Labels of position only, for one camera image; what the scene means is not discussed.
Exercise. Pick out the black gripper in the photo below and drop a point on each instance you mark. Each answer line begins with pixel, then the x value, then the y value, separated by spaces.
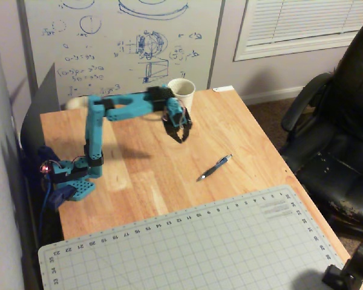
pixel 178 129

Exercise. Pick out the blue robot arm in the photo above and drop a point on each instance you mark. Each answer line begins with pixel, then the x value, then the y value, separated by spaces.
pixel 93 136

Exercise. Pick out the blue black mechanical pen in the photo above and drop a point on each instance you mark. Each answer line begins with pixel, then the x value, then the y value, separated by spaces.
pixel 214 167

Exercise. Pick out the white paper cup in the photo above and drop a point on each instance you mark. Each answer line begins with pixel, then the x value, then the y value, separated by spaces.
pixel 184 92

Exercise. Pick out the small white tag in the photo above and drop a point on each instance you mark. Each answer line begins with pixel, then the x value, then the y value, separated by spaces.
pixel 223 88

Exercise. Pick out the white round object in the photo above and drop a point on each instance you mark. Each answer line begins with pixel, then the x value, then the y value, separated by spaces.
pixel 75 103

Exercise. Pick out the whiteboard with blue drawings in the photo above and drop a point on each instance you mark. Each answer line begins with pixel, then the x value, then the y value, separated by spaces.
pixel 115 45

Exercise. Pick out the grey cutting mat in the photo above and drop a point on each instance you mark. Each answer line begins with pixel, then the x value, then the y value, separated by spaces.
pixel 184 250

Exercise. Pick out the dark blue table clamp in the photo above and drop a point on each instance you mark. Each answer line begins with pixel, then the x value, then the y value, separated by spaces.
pixel 60 197

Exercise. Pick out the black motor controller board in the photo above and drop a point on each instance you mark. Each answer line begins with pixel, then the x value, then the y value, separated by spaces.
pixel 46 167

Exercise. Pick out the dark grey leaning panel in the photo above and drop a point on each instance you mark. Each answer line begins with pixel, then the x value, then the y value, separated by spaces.
pixel 45 96

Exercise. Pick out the black leather office chair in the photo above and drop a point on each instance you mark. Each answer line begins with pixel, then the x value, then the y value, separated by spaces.
pixel 345 136

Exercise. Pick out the white window blinds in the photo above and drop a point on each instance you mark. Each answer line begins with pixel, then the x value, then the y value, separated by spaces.
pixel 305 24

